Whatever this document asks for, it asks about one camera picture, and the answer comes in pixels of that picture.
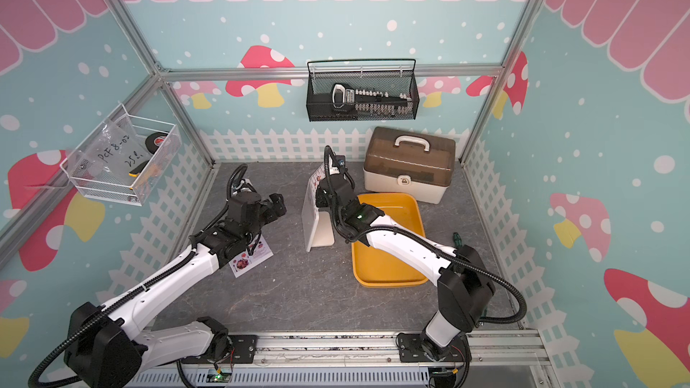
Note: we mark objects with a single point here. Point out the clear wire wall basket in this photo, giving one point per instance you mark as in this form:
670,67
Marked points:
94,183

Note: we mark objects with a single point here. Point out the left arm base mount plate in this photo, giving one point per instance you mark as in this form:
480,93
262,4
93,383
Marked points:
241,350

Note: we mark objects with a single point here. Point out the black tape roll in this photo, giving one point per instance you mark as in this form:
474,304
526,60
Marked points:
154,141

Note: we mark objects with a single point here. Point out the white acrylic menu holder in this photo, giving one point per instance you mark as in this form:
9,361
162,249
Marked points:
317,228

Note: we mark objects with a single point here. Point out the socket set in basket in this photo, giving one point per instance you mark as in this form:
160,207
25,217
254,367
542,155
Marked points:
366,104

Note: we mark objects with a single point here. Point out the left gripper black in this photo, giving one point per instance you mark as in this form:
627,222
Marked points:
278,204

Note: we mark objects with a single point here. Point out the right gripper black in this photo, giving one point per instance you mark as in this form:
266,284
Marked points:
321,195

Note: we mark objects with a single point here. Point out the aluminium front rail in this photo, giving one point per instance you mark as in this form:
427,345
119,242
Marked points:
377,348

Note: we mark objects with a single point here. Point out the food menu card with photos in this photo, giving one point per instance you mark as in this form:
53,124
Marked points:
312,185

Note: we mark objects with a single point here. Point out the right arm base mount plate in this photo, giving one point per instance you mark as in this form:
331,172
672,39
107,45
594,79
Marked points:
417,347

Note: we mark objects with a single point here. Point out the labelled plastic bag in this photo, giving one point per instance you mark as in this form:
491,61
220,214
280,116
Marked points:
117,151

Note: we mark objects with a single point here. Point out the beige storage box brown lid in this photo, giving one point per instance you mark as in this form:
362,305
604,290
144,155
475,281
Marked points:
419,165

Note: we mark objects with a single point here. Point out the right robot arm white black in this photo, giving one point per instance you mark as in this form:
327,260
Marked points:
464,286

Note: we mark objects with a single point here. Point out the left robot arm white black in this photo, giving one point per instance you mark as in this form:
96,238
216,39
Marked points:
110,344

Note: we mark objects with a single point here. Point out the pink dessert menu card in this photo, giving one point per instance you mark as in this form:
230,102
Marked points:
244,262

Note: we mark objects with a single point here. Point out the black wire mesh basket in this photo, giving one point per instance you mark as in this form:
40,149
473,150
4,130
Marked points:
394,76

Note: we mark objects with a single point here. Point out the yellow black tool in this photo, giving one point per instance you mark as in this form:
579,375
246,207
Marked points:
145,170

